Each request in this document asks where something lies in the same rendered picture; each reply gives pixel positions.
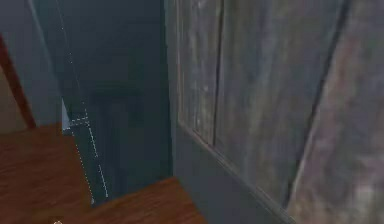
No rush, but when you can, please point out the grey weathered wooden cupboard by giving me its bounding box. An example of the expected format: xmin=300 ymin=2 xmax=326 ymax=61
xmin=163 ymin=0 xmax=384 ymax=224

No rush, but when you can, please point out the red brown door frame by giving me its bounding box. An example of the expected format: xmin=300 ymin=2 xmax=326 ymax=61
xmin=0 ymin=33 xmax=38 ymax=130

